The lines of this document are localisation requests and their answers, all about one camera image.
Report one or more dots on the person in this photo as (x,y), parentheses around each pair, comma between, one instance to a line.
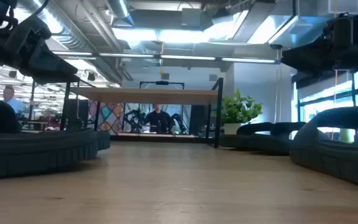
(158,121)
(11,99)

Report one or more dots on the black ceiling spotlight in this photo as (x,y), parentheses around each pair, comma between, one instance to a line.
(91,76)

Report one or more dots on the green plant in white pot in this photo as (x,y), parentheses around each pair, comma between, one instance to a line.
(239,109)

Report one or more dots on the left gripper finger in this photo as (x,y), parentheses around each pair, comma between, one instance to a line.
(54,73)

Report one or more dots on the linear ceiling light tube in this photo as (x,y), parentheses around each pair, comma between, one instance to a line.
(247,60)
(126,55)
(188,57)
(73,53)

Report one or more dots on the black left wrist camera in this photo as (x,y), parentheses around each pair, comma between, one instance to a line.
(30,32)

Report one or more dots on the colourful patterned wall panel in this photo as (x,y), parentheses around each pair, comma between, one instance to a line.
(110,116)

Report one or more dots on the black computer tower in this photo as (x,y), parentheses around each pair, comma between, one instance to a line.
(198,119)

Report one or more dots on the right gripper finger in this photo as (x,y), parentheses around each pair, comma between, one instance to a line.
(309,60)

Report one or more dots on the black background robot arm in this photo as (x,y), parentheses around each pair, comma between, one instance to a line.
(134,119)
(179,123)

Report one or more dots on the wooden shelf with black frame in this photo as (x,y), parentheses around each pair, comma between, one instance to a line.
(141,96)

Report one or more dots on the green cylinder container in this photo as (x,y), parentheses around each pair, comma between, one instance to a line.
(347,136)

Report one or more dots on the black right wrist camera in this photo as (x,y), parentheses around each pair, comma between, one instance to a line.
(345,28)

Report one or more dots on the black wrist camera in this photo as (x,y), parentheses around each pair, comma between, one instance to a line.
(30,32)
(345,28)

